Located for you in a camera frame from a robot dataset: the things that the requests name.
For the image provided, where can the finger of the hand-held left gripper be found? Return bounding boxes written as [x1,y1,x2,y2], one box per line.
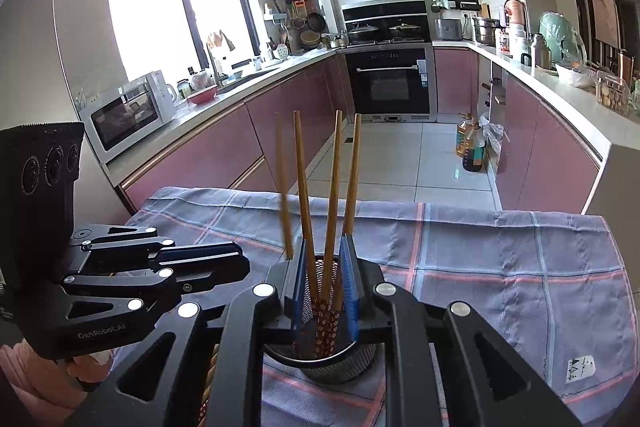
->
[72,225,247,274]
[62,256,252,304]

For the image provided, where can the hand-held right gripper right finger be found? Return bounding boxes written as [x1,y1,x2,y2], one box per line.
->
[340,234,583,427]

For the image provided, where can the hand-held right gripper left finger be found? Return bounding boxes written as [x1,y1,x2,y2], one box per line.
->
[65,239,311,427]

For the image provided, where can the metal mesh utensil holder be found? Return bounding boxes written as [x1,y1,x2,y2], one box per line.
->
[260,257,387,385]

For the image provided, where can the wooden chopstick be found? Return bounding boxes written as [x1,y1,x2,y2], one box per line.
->
[197,342,222,426]
[330,113,362,348]
[293,110,326,355]
[319,109,344,308]

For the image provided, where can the person's left hand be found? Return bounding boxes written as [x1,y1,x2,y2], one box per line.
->
[0,339,111,413]

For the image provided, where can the pink base cabinets by sink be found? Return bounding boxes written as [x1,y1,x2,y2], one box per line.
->
[117,52,351,214]

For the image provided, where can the white microwave oven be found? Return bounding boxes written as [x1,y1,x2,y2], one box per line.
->
[79,71,176,164]

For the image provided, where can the grey checked cloth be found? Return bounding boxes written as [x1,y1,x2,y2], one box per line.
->
[122,186,640,427]

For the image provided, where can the red bowl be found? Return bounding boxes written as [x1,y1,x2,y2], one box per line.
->
[187,86,219,106]

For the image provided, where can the dark sauce bottle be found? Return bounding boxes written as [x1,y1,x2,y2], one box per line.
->
[462,127,487,172]

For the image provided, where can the chrome sink faucet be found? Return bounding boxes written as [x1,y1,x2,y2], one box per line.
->
[207,32,227,88]

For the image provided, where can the yellow cooking oil bottle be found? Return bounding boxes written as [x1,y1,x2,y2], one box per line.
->
[455,113,481,158]

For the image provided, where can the clear plastic bag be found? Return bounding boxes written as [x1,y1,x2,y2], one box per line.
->
[480,112,506,158]

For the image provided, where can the black built-in oven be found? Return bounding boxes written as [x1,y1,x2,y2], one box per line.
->
[344,47,435,118]

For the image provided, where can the kitchen window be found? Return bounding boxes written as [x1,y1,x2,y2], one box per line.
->
[104,0,261,84]

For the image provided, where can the pink base cabinets by shelf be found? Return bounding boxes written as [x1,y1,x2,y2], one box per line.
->
[432,47,601,214]

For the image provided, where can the black wok with lid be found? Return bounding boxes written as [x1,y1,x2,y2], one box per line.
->
[347,23,381,44]

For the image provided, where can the dark pot with lid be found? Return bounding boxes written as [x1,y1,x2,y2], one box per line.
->
[389,23,424,42]

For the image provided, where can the black range hood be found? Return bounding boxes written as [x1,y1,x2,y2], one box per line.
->
[341,0,432,45]

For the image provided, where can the steel stockpot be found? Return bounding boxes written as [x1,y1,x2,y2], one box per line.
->
[472,17,501,46]

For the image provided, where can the steel thermos flask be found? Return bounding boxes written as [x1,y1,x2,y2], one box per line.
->
[530,33,551,68]

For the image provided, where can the covered white bowl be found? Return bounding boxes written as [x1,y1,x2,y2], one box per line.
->
[555,62,596,89]

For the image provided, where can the pink electric kettle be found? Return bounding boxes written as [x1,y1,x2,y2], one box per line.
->
[502,0,529,28]

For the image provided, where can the green appliance in plastic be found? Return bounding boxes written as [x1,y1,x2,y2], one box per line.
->
[539,11,587,68]

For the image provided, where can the clear food basket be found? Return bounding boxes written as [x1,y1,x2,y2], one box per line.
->
[595,72,632,112]

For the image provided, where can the framed wall picture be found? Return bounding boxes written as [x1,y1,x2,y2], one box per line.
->
[590,0,621,48]

